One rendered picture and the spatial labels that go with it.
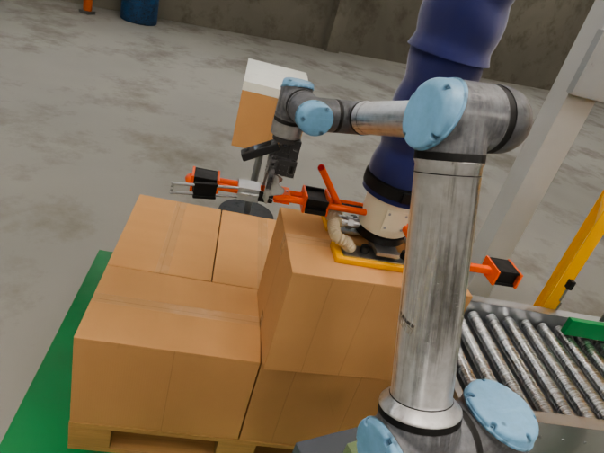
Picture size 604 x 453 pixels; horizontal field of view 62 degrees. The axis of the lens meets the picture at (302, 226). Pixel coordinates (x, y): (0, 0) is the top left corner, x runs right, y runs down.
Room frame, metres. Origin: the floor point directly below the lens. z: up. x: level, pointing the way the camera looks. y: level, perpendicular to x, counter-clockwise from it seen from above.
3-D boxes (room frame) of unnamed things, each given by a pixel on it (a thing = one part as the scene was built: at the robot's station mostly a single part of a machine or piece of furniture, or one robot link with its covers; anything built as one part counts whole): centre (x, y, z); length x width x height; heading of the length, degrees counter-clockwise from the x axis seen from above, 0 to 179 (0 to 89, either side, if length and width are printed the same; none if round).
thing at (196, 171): (1.38, 0.32, 1.07); 0.08 x 0.07 x 0.05; 105
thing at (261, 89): (3.18, 0.41, 0.82); 0.60 x 0.40 x 0.40; 11
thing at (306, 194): (1.46, -0.02, 1.07); 0.10 x 0.08 x 0.06; 15
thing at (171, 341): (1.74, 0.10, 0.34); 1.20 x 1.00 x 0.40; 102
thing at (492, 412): (0.74, -0.46, 1.03); 0.17 x 0.15 x 0.18; 119
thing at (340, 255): (1.44, -0.28, 0.97); 0.34 x 0.10 x 0.05; 105
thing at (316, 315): (1.50, -0.25, 0.74); 0.60 x 0.40 x 0.40; 106
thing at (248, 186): (1.41, 0.19, 1.07); 0.07 x 0.07 x 0.04; 15
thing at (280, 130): (1.42, 0.12, 1.29); 0.10 x 0.09 x 0.05; 14
